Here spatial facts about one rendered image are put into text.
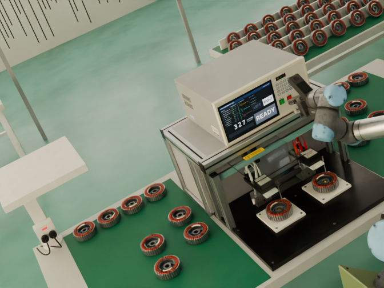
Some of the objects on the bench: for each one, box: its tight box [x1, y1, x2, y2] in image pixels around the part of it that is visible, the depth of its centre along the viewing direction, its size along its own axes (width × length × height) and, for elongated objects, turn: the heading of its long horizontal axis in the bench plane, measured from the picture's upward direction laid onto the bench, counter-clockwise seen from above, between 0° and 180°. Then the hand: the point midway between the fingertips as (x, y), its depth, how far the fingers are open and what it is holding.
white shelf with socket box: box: [0, 136, 89, 255], centre depth 253 cm, size 35×37×46 cm
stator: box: [140, 234, 166, 256], centre depth 245 cm, size 11×11×4 cm
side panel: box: [163, 138, 214, 217], centre depth 257 cm, size 28×3×32 cm, turn 53°
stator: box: [266, 199, 293, 222], centre depth 234 cm, size 11×11×4 cm
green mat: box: [63, 178, 271, 288], centre depth 242 cm, size 94×61×1 cm, turn 53°
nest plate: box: [257, 198, 306, 233], centre depth 235 cm, size 15×15×1 cm
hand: (290, 99), depth 223 cm, fingers closed
